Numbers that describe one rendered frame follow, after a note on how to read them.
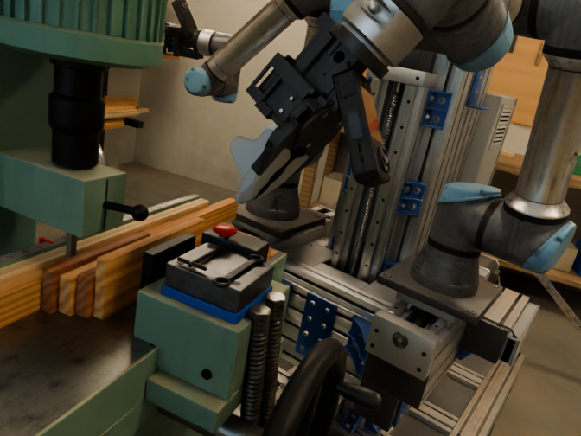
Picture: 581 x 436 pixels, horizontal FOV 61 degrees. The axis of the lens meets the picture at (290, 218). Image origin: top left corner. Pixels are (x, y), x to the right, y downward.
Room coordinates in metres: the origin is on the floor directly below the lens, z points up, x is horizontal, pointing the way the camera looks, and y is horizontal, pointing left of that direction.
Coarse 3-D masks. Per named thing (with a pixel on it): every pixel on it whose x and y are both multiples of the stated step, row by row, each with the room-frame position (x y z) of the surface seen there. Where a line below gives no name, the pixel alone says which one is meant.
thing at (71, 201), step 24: (0, 168) 0.56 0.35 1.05; (24, 168) 0.54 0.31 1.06; (48, 168) 0.53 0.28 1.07; (72, 168) 0.55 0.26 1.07; (96, 168) 0.57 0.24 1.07; (0, 192) 0.56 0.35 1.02; (24, 192) 0.54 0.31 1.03; (48, 192) 0.53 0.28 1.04; (72, 192) 0.52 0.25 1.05; (96, 192) 0.53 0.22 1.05; (120, 192) 0.57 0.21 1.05; (48, 216) 0.53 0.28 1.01; (72, 216) 0.52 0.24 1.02; (96, 216) 0.53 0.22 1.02; (120, 216) 0.57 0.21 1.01
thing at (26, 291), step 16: (208, 208) 0.87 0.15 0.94; (224, 208) 0.91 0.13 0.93; (176, 224) 0.76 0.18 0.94; (208, 224) 0.86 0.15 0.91; (0, 288) 0.48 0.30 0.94; (16, 288) 0.48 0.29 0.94; (32, 288) 0.50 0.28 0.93; (0, 304) 0.46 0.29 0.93; (16, 304) 0.48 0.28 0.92; (32, 304) 0.50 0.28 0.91; (0, 320) 0.46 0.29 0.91; (16, 320) 0.48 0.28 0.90
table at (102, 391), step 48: (0, 336) 0.45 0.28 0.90; (48, 336) 0.46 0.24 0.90; (96, 336) 0.48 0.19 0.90; (0, 384) 0.38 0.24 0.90; (48, 384) 0.39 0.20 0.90; (96, 384) 0.40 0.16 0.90; (144, 384) 0.46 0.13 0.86; (192, 384) 0.47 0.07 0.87; (0, 432) 0.32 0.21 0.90; (48, 432) 0.34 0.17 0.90; (96, 432) 0.39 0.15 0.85
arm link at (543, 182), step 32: (544, 0) 0.87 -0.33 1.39; (576, 0) 0.84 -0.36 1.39; (544, 32) 0.89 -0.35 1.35; (576, 32) 0.84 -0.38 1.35; (576, 64) 0.85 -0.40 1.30; (544, 96) 0.90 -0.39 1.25; (576, 96) 0.86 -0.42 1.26; (544, 128) 0.89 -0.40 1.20; (576, 128) 0.87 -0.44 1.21; (544, 160) 0.89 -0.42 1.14; (576, 160) 0.89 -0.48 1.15; (512, 192) 0.96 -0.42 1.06; (544, 192) 0.89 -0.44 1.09; (512, 224) 0.91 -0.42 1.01; (544, 224) 0.88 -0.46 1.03; (512, 256) 0.91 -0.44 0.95; (544, 256) 0.87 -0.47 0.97
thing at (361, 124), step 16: (336, 80) 0.51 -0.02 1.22; (352, 80) 0.50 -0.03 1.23; (352, 96) 0.50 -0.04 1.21; (368, 96) 0.52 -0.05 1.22; (352, 112) 0.49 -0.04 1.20; (368, 112) 0.50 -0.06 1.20; (352, 128) 0.48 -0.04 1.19; (368, 128) 0.48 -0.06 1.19; (352, 144) 0.48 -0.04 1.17; (368, 144) 0.47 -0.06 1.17; (352, 160) 0.47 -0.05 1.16; (368, 160) 0.46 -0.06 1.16; (384, 160) 0.48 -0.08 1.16; (368, 176) 0.46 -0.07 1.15; (384, 176) 0.47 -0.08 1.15
